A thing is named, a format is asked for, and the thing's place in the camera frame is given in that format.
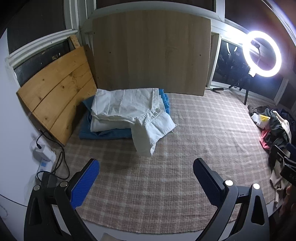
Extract plaid beige rug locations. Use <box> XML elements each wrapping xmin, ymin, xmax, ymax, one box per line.
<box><xmin>52</xmin><ymin>89</ymin><xmax>278</xmax><ymax>232</ymax></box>

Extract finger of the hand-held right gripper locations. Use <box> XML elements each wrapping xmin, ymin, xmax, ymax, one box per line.
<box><xmin>269</xmin><ymin>143</ymin><xmax>296</xmax><ymax>168</ymax></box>

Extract person's right hand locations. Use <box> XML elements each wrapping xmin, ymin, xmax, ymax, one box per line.
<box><xmin>279</xmin><ymin>184</ymin><xmax>296</xmax><ymax>218</ymax></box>

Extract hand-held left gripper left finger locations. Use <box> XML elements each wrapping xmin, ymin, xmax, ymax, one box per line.
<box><xmin>24</xmin><ymin>158</ymin><xmax>100</xmax><ymax>241</ymax></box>

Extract large light wood panel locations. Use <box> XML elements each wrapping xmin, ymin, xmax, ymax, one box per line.
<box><xmin>92</xmin><ymin>11</ymin><xmax>212</xmax><ymax>96</ymax></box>

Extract white folded clothes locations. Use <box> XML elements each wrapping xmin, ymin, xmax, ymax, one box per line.
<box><xmin>90</xmin><ymin>88</ymin><xmax>178</xmax><ymax>156</ymax></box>

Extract pile of mixed clothes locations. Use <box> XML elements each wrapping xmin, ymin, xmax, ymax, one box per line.
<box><xmin>248</xmin><ymin>105</ymin><xmax>296</xmax><ymax>209</ymax></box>

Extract ring light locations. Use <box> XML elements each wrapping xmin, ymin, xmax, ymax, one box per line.
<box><xmin>242</xmin><ymin>30</ymin><xmax>282</xmax><ymax>78</ymax></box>

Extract blue folded cloth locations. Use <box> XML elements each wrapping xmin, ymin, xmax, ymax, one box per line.
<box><xmin>79</xmin><ymin>89</ymin><xmax>171</xmax><ymax>140</ymax></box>

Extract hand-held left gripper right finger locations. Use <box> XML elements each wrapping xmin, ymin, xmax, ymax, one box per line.
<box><xmin>193</xmin><ymin>158</ymin><xmax>271</xmax><ymax>241</ymax></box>

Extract white window frame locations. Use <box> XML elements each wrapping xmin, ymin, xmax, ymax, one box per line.
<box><xmin>6</xmin><ymin>28</ymin><xmax>79</xmax><ymax>67</ymax></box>

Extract white power strip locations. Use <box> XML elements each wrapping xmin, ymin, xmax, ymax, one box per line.
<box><xmin>29</xmin><ymin>137</ymin><xmax>57</xmax><ymax>173</ymax></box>

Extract pine plank board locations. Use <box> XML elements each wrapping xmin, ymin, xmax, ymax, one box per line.
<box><xmin>16</xmin><ymin>45</ymin><xmax>97</xmax><ymax>146</ymax></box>

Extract black charger cable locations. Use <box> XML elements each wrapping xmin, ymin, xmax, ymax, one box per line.
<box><xmin>35</xmin><ymin>130</ymin><xmax>70</xmax><ymax>180</ymax></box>

